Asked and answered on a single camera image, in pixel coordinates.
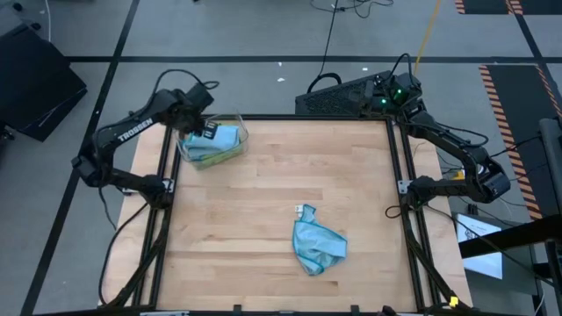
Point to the silver mount plate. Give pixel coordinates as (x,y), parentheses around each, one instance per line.
(405,187)
(168,185)

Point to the small yellow plug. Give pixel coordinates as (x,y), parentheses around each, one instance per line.
(458,175)
(454,302)

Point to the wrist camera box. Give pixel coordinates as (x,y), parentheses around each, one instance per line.
(200,96)
(406,88)

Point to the black table edge rail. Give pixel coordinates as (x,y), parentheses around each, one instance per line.
(211,313)
(307,117)

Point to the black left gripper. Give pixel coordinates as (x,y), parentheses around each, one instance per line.
(197,125)

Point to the green microfiber towel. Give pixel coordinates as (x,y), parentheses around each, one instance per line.
(219,163)

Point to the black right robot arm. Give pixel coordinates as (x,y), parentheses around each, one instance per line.
(448,140)

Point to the black stand frame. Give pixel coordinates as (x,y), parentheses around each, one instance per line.
(554,281)

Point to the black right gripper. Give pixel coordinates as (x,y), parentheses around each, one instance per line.
(379,102)

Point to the black mat orange striped edges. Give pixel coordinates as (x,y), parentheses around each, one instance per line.
(518,101)
(540,5)
(483,5)

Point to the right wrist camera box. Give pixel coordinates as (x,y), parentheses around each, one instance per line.
(406,88)

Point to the black edge clamp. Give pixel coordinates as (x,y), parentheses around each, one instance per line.
(355,309)
(237,309)

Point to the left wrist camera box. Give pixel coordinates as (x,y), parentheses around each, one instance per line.
(200,96)

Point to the clear plastic bin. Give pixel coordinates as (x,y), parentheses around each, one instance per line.
(245,131)

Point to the black diagonal beam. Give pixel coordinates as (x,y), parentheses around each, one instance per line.
(509,237)

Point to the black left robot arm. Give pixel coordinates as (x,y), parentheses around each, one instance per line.
(136,129)

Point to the large black floor case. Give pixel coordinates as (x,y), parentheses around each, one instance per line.
(35,83)

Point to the black perforated computer case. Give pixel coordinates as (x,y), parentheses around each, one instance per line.
(333,98)

